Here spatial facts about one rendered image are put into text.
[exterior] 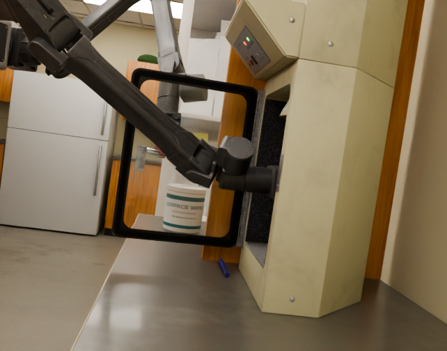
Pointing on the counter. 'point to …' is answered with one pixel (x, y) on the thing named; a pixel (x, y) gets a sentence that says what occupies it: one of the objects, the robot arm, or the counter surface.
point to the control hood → (270, 30)
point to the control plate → (251, 50)
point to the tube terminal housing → (328, 157)
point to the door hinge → (251, 165)
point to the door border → (131, 153)
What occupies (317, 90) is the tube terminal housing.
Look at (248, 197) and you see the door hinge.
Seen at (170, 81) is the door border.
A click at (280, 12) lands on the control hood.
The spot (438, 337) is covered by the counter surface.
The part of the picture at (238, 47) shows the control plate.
